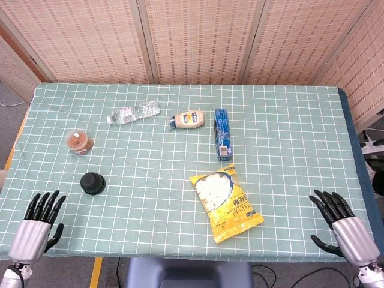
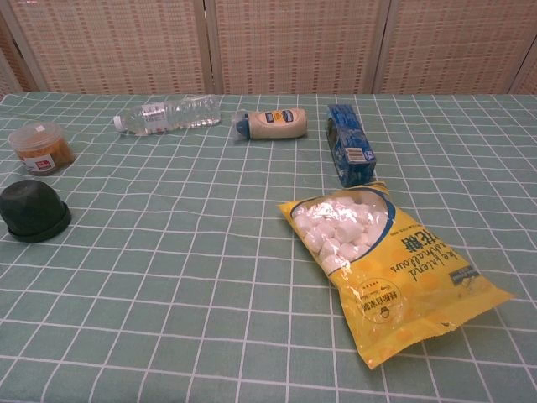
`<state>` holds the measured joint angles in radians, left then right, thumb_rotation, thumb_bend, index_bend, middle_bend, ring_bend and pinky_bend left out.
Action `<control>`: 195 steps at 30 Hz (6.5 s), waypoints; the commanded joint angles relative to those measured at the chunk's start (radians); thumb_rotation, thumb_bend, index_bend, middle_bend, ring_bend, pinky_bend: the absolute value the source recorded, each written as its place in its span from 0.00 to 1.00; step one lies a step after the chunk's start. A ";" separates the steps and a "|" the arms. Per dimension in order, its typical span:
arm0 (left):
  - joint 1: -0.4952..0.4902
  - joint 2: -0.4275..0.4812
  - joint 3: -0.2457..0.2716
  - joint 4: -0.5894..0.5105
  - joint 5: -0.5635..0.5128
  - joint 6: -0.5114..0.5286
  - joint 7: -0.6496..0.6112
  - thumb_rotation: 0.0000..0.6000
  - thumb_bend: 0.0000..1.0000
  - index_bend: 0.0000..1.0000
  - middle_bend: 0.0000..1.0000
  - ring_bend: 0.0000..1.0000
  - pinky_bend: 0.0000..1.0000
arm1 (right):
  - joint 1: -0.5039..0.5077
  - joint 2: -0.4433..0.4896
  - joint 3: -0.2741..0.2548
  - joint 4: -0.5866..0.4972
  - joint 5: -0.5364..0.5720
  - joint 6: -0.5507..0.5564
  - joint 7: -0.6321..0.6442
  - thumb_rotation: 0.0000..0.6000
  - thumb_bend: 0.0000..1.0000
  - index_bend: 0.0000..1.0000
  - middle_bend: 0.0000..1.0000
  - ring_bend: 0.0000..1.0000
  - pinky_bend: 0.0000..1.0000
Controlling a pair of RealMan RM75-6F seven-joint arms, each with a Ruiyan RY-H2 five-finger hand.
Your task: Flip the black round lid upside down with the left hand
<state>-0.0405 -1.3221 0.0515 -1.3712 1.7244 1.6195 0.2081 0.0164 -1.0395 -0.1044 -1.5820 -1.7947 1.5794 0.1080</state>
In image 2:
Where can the bamboo folding screen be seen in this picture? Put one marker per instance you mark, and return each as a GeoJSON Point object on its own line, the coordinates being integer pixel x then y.
{"type": "Point", "coordinates": [293, 42]}

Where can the green checked tablecloth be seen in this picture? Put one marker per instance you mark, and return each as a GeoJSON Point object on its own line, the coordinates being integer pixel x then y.
{"type": "Point", "coordinates": [189, 273]}

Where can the dark green bowl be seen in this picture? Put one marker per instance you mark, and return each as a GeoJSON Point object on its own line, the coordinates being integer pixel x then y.
{"type": "Point", "coordinates": [35, 210]}

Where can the clear jar with orange snack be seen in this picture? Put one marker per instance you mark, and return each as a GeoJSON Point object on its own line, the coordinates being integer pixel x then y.
{"type": "Point", "coordinates": [40, 144]}

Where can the blue cardboard box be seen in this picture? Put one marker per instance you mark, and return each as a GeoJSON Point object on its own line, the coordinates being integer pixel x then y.
{"type": "Point", "coordinates": [348, 134]}

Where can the mayonnaise squeeze bottle blue cap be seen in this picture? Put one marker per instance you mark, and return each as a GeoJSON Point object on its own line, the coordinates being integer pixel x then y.
{"type": "Point", "coordinates": [277, 122]}

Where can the clear plastic water bottle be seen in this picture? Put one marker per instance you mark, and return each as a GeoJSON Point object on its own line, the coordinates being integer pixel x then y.
{"type": "Point", "coordinates": [176, 115]}

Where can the yellow marshmallow bag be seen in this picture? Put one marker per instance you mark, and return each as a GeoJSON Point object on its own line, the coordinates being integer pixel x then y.
{"type": "Point", "coordinates": [403, 273]}

